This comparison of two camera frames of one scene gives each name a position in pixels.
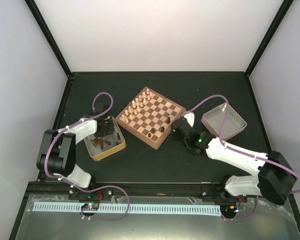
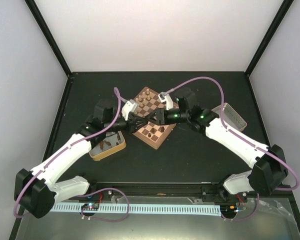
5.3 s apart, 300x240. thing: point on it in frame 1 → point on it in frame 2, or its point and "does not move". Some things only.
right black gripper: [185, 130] → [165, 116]
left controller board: [90, 206] does not move
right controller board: [228, 210] does not move
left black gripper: [111, 130] → [132, 123]
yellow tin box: [101, 148] does not move
